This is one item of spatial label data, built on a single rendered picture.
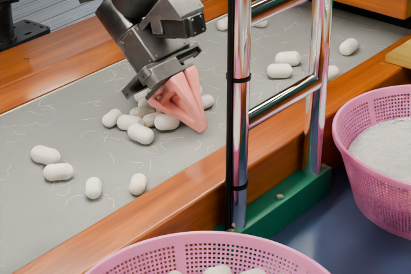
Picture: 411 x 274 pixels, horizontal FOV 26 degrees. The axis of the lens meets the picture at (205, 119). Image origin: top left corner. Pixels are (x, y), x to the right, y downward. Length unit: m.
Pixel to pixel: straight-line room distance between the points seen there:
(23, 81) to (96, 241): 0.40
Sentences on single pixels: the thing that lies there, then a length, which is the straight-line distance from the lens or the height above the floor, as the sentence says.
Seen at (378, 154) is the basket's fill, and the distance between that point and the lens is 1.12.
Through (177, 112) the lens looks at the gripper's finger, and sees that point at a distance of 1.13.
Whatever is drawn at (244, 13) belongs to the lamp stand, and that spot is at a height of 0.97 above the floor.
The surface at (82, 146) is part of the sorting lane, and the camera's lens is 1.12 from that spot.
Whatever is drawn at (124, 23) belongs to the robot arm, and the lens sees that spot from 1.12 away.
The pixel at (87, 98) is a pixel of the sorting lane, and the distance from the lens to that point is 1.23.
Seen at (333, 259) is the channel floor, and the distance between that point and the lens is 1.03.
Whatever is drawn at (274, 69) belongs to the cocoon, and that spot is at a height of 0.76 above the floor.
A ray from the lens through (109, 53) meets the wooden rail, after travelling 1.33.
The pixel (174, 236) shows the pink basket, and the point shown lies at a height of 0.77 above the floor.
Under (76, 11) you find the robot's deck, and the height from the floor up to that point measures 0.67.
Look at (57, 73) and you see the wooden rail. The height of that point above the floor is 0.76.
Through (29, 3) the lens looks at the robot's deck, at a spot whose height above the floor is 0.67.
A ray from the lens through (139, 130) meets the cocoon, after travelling 1.11.
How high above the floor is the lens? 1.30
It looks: 28 degrees down
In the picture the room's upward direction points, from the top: straight up
